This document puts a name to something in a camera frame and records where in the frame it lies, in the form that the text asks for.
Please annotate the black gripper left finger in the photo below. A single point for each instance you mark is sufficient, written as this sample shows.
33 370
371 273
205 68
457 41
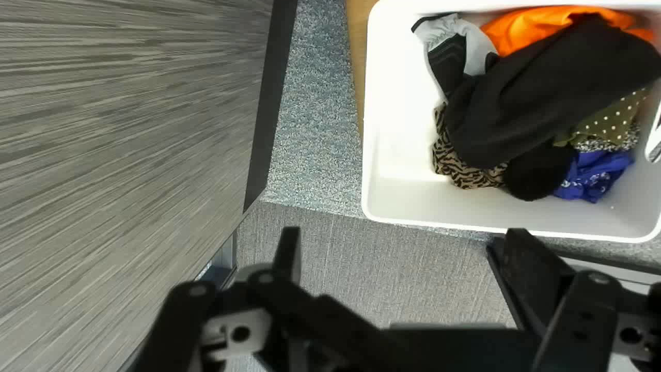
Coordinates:
302 310

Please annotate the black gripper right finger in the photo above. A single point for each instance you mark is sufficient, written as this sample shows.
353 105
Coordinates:
551 290

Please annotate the white plastic storage box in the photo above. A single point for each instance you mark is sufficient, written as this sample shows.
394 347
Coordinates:
400 138

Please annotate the blue cloth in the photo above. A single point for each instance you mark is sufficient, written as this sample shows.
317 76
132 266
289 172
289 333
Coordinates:
592 172

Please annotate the leopard print cloth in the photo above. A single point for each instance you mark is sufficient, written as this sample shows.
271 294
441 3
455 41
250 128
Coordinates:
457 172

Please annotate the olive polka dot cloth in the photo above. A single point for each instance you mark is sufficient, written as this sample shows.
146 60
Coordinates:
612 124

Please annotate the black cloth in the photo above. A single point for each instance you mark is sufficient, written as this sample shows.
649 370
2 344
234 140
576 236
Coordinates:
543 96

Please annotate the orange cloth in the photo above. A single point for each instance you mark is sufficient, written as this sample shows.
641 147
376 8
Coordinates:
530 27

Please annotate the grey cloth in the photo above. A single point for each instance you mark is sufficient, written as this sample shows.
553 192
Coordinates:
455 32

